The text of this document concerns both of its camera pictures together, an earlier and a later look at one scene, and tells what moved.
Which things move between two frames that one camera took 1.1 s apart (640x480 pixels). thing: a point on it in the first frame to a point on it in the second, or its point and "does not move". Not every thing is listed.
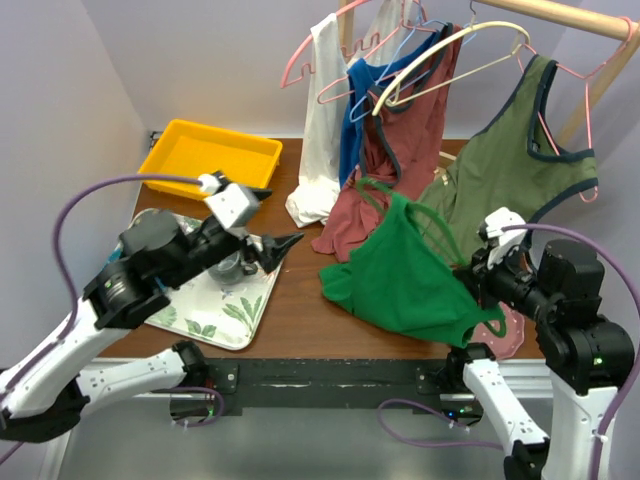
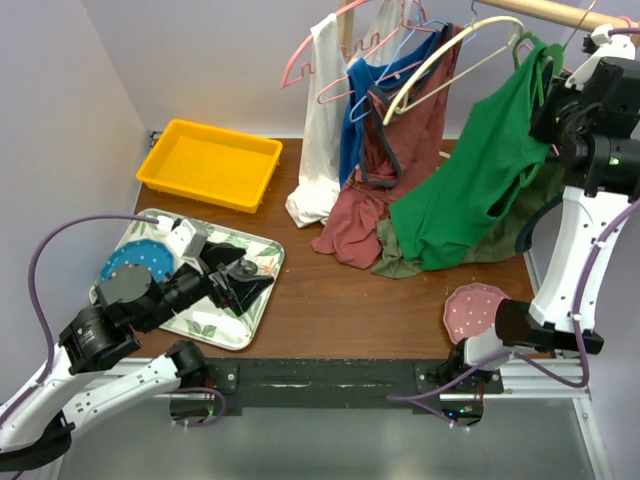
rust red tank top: x=403 y=125 does not move
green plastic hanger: x=499 y=329 to x=554 y=55
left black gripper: x=274 y=248 to x=240 y=291
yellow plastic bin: x=184 y=150 does not move
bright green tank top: x=401 y=276 to x=440 y=218
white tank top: x=385 y=26 does not move
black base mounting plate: x=335 y=387 does not move
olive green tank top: x=499 y=168 to x=545 y=184
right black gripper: x=479 y=277 to x=540 y=128
